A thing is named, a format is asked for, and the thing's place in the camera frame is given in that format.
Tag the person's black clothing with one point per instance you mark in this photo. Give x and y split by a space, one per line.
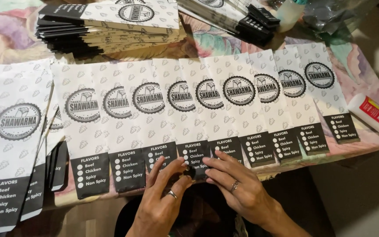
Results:
206 214

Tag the clear crumpled plastic bag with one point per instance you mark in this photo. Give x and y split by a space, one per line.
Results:
334 14

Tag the thick stack of paper bags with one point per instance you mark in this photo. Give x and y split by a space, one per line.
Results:
110 33

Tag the pale green bottle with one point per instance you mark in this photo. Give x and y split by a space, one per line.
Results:
290 11

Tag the row of printed paper bags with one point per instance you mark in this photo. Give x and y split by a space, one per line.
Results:
87 138

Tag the slanted stack of paper bags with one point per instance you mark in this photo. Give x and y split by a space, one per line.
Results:
235 19

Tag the pastel floral tablecloth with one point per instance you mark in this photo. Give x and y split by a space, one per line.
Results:
5 36

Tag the white glue bottle red label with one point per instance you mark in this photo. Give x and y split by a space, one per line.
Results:
375 115

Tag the person's right hand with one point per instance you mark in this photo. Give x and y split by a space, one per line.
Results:
248 197

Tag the loose pile of paper bags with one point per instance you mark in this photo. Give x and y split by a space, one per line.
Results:
8 154

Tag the person's left hand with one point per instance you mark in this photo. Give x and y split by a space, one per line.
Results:
156 210

